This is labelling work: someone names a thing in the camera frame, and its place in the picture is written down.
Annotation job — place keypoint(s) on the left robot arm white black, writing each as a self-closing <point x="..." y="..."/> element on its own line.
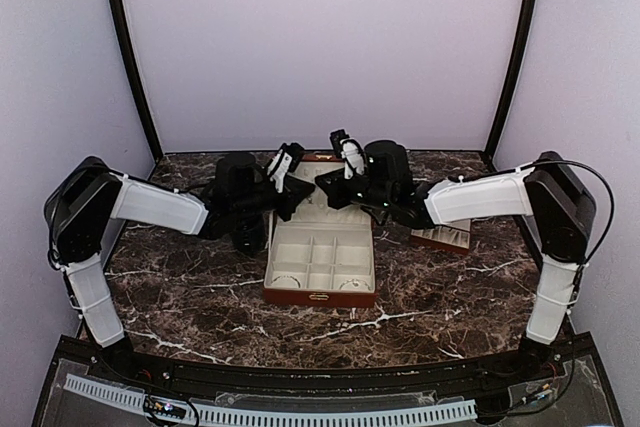
<point x="233" y="203"/>

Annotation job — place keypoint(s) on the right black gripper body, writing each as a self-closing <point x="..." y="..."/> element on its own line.
<point x="369" y="198"/>

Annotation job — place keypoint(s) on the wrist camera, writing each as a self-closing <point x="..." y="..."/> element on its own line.
<point x="349" y="150"/>
<point x="285" y="161"/>

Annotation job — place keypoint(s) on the white slotted cable duct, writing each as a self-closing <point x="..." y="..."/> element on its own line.
<point x="255" y="410"/>

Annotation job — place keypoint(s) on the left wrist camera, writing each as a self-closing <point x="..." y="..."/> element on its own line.
<point x="285" y="161"/>

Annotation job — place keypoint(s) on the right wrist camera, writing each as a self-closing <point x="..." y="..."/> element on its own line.
<point x="349" y="150"/>

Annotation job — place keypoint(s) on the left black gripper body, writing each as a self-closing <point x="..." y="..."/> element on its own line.
<point x="284" y="214"/>

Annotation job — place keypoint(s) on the right black frame post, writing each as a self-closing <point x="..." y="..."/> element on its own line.
<point x="512" y="74"/>

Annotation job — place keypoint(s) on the black frame post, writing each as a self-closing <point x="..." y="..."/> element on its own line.
<point x="512" y="74"/>
<point x="134" y="79"/>

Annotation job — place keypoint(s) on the dark green cup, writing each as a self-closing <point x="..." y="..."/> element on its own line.
<point x="249" y="236"/>

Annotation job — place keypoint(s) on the red wooden jewelry box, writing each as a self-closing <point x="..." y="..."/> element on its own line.
<point x="322" y="257"/>

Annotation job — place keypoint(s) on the red jewelry tray cream insert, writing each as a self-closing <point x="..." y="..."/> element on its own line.
<point x="454" y="237"/>

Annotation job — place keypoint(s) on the left black frame post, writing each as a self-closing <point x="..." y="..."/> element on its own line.
<point x="134" y="79"/>

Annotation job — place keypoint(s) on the black front table rail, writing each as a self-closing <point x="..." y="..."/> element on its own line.
<point x="482" y="376"/>

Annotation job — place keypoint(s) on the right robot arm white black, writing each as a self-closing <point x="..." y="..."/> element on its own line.
<point x="378" y="179"/>

